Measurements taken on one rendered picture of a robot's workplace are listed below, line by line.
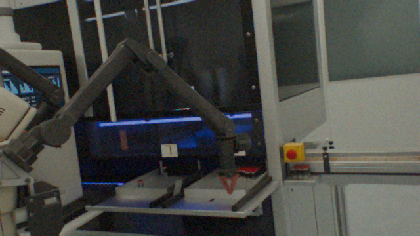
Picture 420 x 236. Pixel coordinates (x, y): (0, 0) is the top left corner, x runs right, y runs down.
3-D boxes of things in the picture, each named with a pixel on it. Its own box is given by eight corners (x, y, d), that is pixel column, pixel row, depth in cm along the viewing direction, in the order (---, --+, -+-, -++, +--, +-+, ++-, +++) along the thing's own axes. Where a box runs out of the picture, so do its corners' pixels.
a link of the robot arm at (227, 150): (214, 138, 162) (223, 139, 158) (230, 136, 166) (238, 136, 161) (216, 156, 163) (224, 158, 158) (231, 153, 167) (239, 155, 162)
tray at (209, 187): (218, 175, 203) (218, 168, 203) (272, 176, 192) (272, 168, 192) (184, 197, 173) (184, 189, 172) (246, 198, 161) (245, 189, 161)
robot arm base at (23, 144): (-5, 149, 126) (4, 152, 117) (17, 128, 130) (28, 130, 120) (18, 168, 130) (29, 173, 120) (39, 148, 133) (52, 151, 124)
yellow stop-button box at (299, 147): (289, 158, 186) (287, 141, 185) (306, 158, 183) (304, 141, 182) (284, 162, 179) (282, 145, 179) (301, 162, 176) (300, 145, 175)
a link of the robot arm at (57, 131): (123, 33, 148) (134, 27, 139) (151, 62, 153) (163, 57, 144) (29, 134, 131) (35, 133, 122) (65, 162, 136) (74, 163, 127)
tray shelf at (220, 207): (151, 178, 221) (150, 175, 221) (284, 179, 190) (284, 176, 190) (84, 210, 178) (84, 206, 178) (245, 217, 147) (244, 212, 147)
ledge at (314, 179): (293, 176, 194) (292, 172, 194) (322, 176, 188) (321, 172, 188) (284, 185, 182) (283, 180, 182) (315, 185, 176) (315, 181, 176)
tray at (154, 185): (158, 175, 218) (157, 168, 218) (205, 175, 207) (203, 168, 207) (116, 195, 188) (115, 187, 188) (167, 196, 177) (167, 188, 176)
